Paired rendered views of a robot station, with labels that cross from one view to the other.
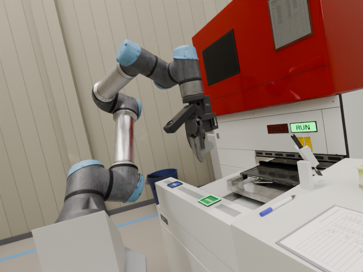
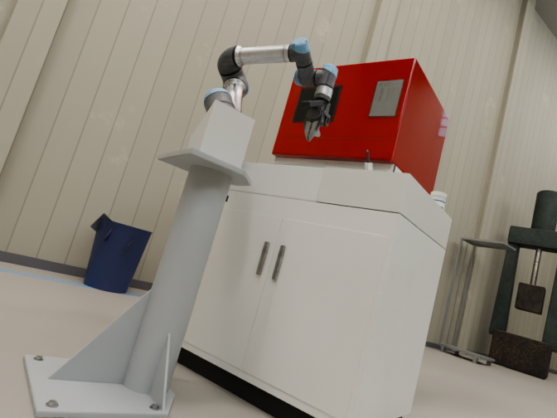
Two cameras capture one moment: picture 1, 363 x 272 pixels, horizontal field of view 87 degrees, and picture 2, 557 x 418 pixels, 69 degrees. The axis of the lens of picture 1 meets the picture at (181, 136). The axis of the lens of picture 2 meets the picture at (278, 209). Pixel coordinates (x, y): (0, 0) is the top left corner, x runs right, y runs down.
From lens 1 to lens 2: 138 cm
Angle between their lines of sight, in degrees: 27
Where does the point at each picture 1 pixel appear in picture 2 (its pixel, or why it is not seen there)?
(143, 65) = (305, 59)
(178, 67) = (325, 75)
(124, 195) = not seen: hidden behind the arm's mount
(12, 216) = not seen: outside the picture
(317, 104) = (380, 167)
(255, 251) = (337, 177)
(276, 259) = (350, 175)
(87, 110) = (53, 62)
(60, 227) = (230, 110)
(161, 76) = (307, 73)
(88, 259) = (231, 142)
